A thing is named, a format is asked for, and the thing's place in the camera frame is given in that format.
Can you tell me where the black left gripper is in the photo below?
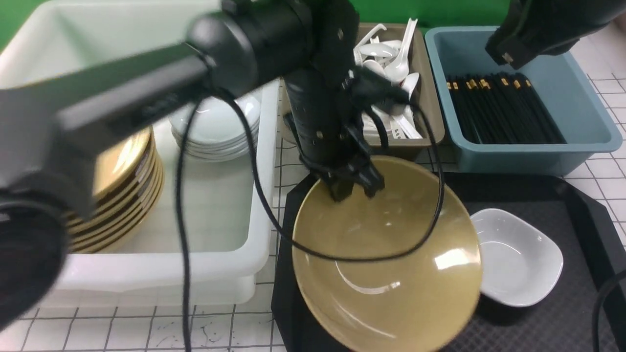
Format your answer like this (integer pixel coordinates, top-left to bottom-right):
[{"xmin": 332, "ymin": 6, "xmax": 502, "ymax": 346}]
[{"xmin": 284, "ymin": 67, "xmax": 385, "ymax": 203}]

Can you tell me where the tan noodle bowl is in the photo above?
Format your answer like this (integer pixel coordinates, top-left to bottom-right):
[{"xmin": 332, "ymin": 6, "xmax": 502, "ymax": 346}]
[{"xmin": 291, "ymin": 156, "xmax": 483, "ymax": 352}]

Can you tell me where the small white sauce dish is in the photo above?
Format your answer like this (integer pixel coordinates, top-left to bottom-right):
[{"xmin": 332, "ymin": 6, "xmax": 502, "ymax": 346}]
[{"xmin": 471, "ymin": 209, "xmax": 564, "ymax": 308}]

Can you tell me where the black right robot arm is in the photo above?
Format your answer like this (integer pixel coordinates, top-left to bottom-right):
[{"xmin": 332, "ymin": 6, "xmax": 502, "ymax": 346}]
[{"xmin": 485, "ymin": 0, "xmax": 626, "ymax": 69}]

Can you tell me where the olive plastic spoon bin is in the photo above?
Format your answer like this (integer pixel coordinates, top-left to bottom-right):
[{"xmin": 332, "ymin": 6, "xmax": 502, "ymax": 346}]
[{"xmin": 281, "ymin": 22, "xmax": 446, "ymax": 162}]

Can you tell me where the long white spoon upright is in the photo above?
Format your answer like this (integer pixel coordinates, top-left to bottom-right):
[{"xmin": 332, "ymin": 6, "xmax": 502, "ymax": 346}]
[{"xmin": 384, "ymin": 19, "xmax": 418, "ymax": 83}]

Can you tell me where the large white plastic tub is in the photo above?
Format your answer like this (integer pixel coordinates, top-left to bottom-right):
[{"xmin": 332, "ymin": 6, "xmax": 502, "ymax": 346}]
[{"xmin": 1, "ymin": 0, "xmax": 271, "ymax": 308}]

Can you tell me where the top stacked white dish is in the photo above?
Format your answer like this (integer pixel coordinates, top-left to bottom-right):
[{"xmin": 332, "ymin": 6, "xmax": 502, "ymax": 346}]
[{"xmin": 188, "ymin": 94, "xmax": 261, "ymax": 144}]

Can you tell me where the pile of black chopsticks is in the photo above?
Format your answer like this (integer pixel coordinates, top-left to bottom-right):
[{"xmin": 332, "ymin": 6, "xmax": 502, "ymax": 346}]
[{"xmin": 446, "ymin": 73, "xmax": 566, "ymax": 145}]

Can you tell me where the blue plastic chopstick bin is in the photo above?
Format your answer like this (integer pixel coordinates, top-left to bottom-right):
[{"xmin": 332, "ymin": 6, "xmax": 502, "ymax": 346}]
[{"xmin": 425, "ymin": 26, "xmax": 623, "ymax": 176}]

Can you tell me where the black plastic serving tray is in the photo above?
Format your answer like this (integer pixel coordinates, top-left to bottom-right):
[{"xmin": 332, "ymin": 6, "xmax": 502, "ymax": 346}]
[{"xmin": 271, "ymin": 173, "xmax": 625, "ymax": 352}]

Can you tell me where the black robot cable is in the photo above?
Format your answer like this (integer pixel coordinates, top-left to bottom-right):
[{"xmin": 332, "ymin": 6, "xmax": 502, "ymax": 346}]
[{"xmin": 175, "ymin": 68, "xmax": 446, "ymax": 352}]

